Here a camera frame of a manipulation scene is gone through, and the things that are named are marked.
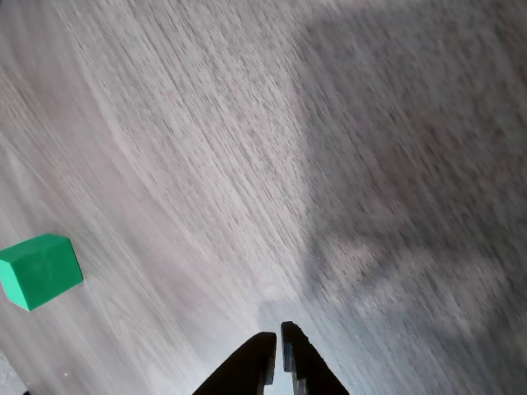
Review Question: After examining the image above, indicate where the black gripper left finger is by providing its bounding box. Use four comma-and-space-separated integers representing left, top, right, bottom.
192, 331, 278, 395

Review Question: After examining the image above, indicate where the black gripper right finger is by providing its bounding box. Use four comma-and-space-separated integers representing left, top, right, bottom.
280, 320, 352, 395

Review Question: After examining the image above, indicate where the green cube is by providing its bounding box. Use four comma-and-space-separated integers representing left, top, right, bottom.
0, 233, 85, 313

